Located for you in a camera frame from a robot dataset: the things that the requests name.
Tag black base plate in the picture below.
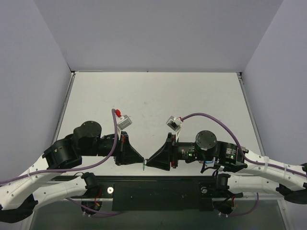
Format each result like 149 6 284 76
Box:
81 174 243 211

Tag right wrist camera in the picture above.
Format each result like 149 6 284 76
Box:
166 116 183 142

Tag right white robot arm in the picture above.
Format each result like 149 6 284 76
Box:
145 130 307 204

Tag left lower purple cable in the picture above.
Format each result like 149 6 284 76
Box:
66 196 120 218

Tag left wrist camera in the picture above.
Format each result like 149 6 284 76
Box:
117 115 132 131

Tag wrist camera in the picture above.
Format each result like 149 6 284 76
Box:
166 116 183 142
117 115 132 131

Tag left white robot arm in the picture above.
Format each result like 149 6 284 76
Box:
0 121 144 223

